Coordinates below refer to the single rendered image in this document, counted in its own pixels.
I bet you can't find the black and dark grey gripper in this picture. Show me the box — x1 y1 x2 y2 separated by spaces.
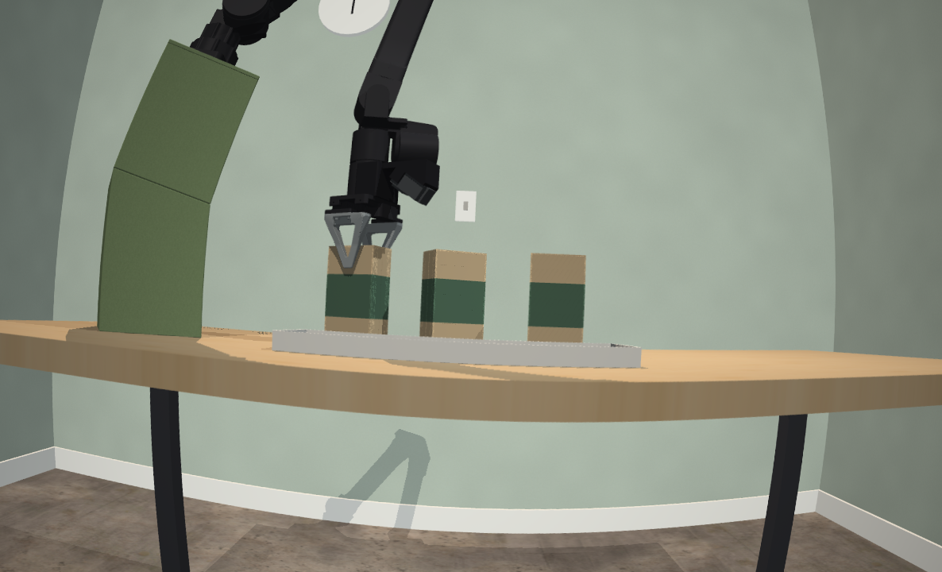
324 160 403 269

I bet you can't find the white shallow tray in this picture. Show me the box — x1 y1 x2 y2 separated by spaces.
272 329 642 368

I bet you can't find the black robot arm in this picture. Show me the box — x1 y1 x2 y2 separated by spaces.
190 0 440 206

